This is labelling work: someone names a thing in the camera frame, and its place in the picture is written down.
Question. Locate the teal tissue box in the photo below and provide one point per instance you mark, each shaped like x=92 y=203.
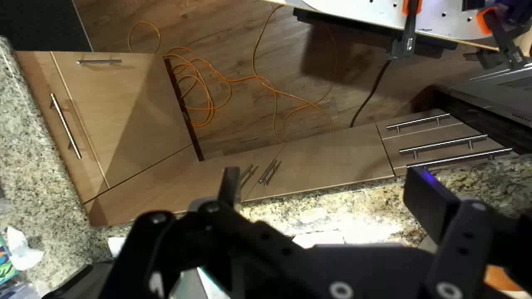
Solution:
x=23 y=249

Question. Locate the black electric stove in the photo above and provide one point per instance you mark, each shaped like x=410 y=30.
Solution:
x=488 y=105

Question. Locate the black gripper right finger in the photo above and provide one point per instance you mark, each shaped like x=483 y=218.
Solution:
x=467 y=243

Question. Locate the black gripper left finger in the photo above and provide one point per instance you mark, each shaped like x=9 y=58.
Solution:
x=151 y=249

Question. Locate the orange black bar clamp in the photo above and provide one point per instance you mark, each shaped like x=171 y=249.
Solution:
x=508 y=33
x=410 y=33

